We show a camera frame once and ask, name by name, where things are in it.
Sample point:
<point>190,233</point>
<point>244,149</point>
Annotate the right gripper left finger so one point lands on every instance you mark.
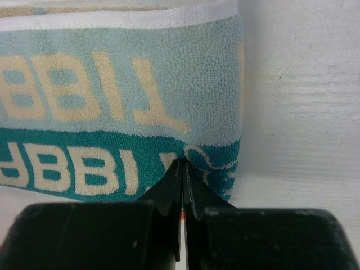
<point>139,234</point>

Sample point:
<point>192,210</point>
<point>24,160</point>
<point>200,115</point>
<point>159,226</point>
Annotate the colourful rabbit print towel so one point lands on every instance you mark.
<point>98,98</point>

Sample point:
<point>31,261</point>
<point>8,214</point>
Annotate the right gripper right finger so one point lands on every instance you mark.
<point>222,236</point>

